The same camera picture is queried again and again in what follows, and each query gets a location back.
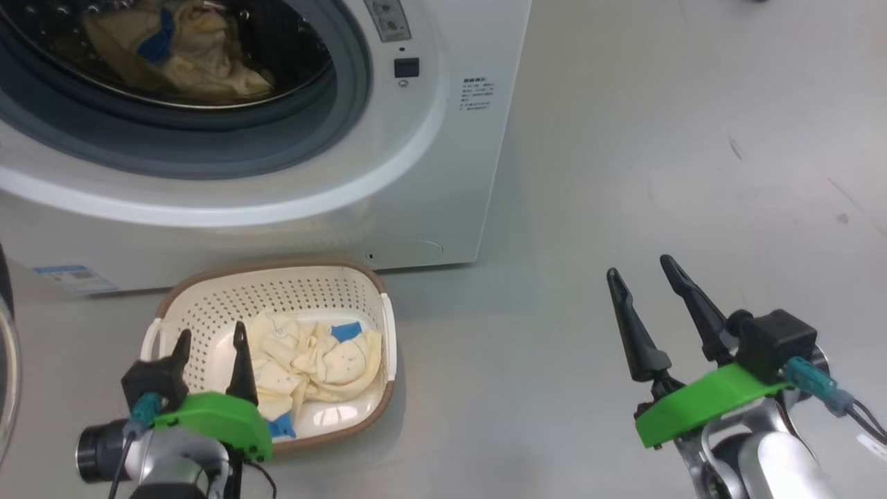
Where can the blue energy label sticker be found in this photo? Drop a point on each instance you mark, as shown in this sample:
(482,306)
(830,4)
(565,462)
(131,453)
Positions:
(76,279)

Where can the white front-load washing machine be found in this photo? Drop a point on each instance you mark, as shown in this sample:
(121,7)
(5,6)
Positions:
(346,208)

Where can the small printed text sticker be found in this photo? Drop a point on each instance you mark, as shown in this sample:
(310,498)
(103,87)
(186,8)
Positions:
(477,93)

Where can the cream perforated laundry basket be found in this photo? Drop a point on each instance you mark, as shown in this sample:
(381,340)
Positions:
(277,284)

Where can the cream garment with blue patch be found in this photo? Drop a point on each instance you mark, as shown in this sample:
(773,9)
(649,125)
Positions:
(326,360)
(201,55)

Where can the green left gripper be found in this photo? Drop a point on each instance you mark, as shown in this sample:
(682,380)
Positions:
(222,423)

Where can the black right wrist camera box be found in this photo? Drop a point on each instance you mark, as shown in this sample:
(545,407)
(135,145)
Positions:
(776,343)

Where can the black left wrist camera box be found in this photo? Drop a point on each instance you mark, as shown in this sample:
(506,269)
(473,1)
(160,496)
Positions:
(156,381)

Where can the black round glass washer door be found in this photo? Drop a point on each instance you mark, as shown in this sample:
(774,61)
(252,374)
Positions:
(7,360)

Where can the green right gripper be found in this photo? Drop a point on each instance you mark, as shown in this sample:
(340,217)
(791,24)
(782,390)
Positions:
(700,409)

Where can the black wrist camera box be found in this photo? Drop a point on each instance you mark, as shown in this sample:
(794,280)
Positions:
(776,343)
(156,381)

